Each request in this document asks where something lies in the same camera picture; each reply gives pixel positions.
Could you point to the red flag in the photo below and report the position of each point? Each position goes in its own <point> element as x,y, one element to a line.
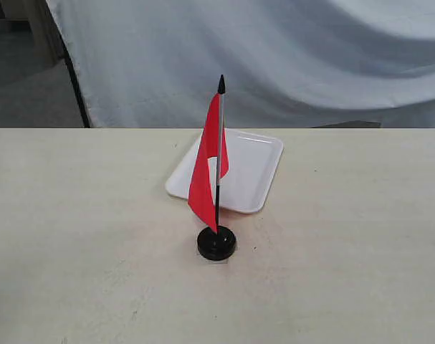
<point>201,199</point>

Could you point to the black round flag base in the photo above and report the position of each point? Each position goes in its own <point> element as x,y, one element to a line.
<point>216,246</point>

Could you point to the white plastic tray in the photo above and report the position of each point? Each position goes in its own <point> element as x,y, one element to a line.
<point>253,161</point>

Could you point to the white backdrop cloth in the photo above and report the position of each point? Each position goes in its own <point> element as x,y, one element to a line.
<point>287,64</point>

